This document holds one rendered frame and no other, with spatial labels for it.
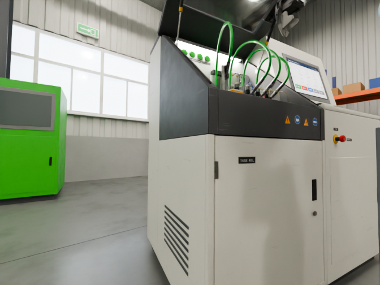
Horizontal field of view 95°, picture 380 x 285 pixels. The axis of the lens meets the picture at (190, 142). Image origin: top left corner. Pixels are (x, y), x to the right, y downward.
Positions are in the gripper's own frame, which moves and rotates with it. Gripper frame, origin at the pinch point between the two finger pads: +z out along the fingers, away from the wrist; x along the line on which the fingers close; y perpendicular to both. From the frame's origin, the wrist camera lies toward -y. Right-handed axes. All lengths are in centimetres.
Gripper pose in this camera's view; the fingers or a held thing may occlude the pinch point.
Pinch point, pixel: (283, 35)
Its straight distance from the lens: 93.7
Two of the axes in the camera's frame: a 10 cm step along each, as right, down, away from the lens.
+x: 9.0, 0.2, 4.4
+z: -0.1, 10.0, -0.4
